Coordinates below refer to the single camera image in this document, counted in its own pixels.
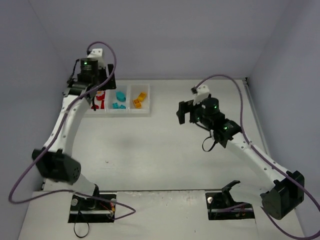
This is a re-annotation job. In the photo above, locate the cyan round lego brick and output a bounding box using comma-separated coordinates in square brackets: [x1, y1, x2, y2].
[115, 91, 126, 102]

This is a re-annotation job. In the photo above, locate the red round lego brick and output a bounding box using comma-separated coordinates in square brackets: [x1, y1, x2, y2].
[95, 90, 106, 102]

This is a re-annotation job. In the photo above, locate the cyan lego brick stack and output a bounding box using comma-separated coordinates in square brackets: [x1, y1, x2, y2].
[112, 102, 119, 109]

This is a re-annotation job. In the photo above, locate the yellow black striped lego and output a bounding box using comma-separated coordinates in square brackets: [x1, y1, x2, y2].
[132, 99, 142, 109]

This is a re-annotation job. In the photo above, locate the small red lego brick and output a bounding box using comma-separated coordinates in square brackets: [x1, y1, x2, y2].
[100, 100, 105, 110]

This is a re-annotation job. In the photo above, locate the red lego stack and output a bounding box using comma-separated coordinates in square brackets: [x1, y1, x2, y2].
[91, 104, 99, 111]

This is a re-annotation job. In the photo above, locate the yellow round lego brick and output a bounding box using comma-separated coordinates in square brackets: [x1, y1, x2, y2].
[137, 92, 147, 102]

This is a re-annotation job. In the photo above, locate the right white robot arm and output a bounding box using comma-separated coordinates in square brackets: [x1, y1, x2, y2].
[176, 96, 305, 220]

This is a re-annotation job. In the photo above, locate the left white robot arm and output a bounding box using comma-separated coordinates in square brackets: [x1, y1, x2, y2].
[32, 54, 114, 199]

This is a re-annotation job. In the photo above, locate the clear plastic sorting tray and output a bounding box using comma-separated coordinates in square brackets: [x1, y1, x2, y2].
[84, 83, 151, 118]

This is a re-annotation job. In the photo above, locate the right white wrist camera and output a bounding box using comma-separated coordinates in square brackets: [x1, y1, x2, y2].
[191, 84, 210, 106]

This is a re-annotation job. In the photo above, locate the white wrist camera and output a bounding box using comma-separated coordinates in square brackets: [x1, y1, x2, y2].
[87, 48, 106, 69]
[191, 84, 210, 106]

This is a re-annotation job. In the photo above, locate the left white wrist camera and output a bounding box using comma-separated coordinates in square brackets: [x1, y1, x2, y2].
[87, 48, 106, 69]

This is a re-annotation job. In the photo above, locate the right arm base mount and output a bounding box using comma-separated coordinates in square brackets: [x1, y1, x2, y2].
[205, 192, 255, 221]

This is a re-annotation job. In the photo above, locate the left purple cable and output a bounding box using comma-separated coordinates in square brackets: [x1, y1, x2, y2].
[8, 41, 137, 220]

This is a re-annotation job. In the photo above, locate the purple cable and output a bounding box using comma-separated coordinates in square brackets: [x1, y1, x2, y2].
[8, 41, 137, 220]
[194, 74, 320, 239]

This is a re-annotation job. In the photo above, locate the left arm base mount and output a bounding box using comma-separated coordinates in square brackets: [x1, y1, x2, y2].
[68, 193, 117, 223]

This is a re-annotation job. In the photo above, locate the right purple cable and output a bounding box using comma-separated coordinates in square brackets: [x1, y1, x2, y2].
[194, 74, 320, 239]

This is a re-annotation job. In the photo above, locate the black cable loop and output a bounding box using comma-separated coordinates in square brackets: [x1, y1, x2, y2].
[73, 209, 90, 238]

